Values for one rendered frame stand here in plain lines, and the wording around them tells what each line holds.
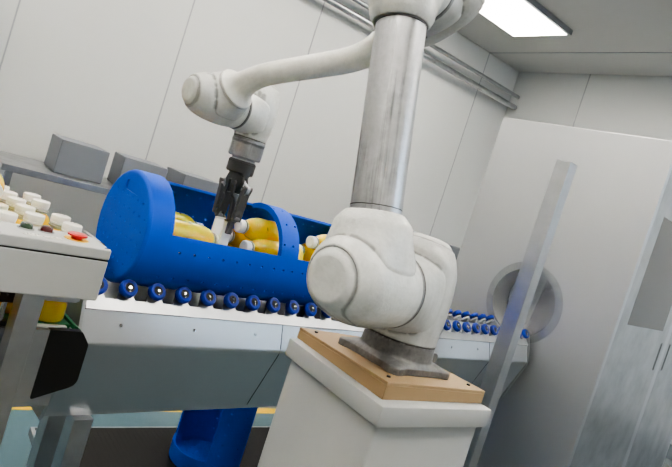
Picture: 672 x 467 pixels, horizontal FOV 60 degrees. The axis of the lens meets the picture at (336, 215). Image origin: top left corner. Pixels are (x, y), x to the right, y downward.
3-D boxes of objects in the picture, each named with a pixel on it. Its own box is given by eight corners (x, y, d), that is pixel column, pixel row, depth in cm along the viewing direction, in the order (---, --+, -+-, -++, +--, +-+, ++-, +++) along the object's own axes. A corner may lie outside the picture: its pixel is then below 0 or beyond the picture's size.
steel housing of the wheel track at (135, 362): (514, 404, 281) (536, 336, 280) (46, 434, 131) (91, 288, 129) (465, 378, 302) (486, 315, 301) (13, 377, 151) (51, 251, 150)
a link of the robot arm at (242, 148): (253, 141, 164) (247, 162, 164) (226, 132, 158) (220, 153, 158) (272, 146, 157) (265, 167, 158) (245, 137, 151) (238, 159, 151)
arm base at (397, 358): (462, 381, 126) (469, 356, 126) (393, 375, 112) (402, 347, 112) (402, 350, 140) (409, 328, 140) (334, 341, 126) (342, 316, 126)
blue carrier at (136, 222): (370, 324, 197) (399, 245, 195) (124, 300, 136) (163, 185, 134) (317, 292, 217) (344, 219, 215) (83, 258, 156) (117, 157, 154)
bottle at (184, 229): (161, 218, 142) (224, 231, 155) (149, 211, 147) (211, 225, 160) (152, 246, 142) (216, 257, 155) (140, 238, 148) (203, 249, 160)
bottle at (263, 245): (288, 247, 182) (240, 237, 169) (304, 244, 177) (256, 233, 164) (288, 270, 180) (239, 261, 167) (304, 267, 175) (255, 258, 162)
